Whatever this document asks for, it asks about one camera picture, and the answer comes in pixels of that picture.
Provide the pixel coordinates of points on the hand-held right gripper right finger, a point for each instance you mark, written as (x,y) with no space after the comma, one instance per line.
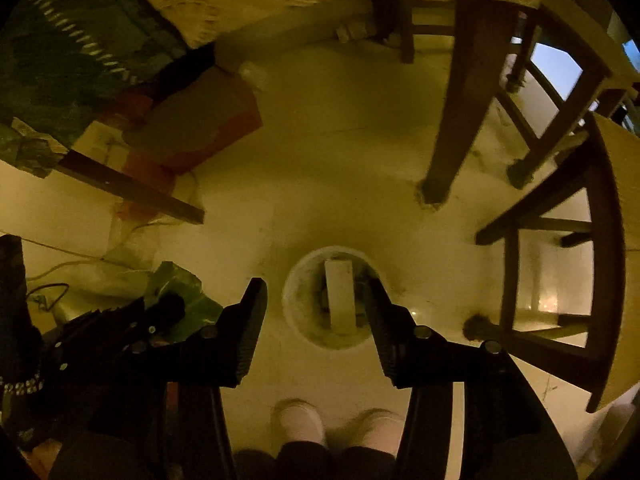
(382,325)

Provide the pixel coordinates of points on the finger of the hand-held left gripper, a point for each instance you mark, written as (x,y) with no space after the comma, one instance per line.
(90,365)
(125,320)

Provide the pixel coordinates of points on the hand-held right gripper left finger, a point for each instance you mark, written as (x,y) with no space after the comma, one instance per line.
(251,325)

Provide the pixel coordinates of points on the white trash bin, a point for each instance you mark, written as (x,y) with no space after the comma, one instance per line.
(296,310)

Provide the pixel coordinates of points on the long white box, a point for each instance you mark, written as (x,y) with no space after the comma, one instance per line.
(340,300)

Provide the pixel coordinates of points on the bright green packet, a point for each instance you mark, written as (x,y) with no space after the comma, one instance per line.
(192,300)

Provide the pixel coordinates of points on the person's right white shoe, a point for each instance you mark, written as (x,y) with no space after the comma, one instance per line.
(377,430)

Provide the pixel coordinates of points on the person's white shoe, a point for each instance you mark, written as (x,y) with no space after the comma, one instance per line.
(300,422)
(377,430)

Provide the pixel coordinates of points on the person's left white shoe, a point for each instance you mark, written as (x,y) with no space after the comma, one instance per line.
(300,422)

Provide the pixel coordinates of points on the wooden table leg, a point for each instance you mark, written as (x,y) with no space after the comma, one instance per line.
(130,187)
(395,15)

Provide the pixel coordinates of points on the person's right leg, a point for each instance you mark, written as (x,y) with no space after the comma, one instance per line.
(367,465)

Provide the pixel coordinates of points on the person's leg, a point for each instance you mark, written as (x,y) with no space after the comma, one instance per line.
(367,465)
(300,462)

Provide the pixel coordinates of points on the person's left leg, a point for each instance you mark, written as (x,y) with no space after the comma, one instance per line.
(300,462)

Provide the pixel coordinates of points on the red cardboard box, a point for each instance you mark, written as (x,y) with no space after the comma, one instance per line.
(200,120)

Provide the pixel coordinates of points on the wooden chair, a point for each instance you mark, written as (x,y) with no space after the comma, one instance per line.
(607,240)
(475,100)

